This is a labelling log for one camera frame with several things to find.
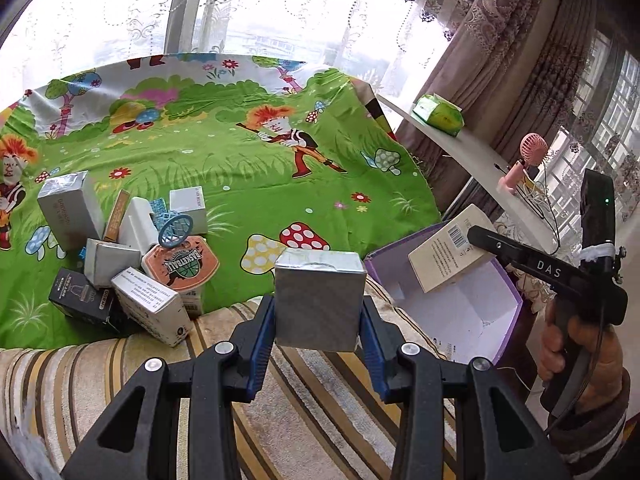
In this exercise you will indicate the teal patterned box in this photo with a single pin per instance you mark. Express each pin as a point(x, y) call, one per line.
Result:
point(159, 208)

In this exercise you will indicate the cream box with barcode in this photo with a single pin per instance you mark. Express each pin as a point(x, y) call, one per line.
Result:
point(445, 255)

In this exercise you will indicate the silver cardboard box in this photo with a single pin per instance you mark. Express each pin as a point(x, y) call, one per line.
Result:
point(320, 305)

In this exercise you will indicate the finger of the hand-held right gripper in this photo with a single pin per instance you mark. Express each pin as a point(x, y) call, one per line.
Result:
point(492, 242)

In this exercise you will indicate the white square box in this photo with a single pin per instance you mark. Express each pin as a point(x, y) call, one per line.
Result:
point(192, 202)

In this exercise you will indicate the thin brown box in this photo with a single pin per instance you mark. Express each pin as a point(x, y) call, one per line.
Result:
point(116, 215)

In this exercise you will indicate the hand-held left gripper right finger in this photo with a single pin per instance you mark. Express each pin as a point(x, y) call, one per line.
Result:
point(372, 345)

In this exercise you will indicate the green cartoon printed cloth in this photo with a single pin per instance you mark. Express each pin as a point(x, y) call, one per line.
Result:
point(240, 160)

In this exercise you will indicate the tall silver box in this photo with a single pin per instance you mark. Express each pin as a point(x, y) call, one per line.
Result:
point(67, 210)

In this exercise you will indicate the pink handheld fan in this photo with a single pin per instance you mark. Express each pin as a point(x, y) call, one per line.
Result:
point(531, 152)

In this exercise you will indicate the white plastic hook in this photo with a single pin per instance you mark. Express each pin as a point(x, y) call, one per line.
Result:
point(176, 227)

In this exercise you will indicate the purple cardboard box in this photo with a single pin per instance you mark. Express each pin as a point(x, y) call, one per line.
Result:
point(465, 320)

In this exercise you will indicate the small grey box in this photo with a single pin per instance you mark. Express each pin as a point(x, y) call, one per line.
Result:
point(111, 265)

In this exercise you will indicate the white box with black text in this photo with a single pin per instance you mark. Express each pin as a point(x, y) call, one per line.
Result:
point(150, 305)

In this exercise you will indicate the white lace curtain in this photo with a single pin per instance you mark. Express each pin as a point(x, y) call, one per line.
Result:
point(310, 5)

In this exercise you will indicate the white curved shelf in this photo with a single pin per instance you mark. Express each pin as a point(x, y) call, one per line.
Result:
point(475, 160)

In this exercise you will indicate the orange basketball print box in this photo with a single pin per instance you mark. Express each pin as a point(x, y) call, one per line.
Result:
point(182, 265)

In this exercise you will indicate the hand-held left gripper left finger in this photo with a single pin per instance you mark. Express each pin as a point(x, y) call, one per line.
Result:
point(260, 342)

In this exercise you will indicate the grey window frame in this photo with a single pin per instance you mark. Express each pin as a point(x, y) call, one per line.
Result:
point(192, 5)

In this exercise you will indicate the person's right hand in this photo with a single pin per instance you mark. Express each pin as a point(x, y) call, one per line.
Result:
point(550, 340)

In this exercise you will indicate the brown patterned curtain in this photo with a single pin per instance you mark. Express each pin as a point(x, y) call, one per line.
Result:
point(505, 50)

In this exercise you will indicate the green tissue pack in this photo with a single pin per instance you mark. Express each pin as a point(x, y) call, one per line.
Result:
point(440, 112)

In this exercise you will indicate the person's right forearm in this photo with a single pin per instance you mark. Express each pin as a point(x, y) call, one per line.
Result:
point(595, 435)

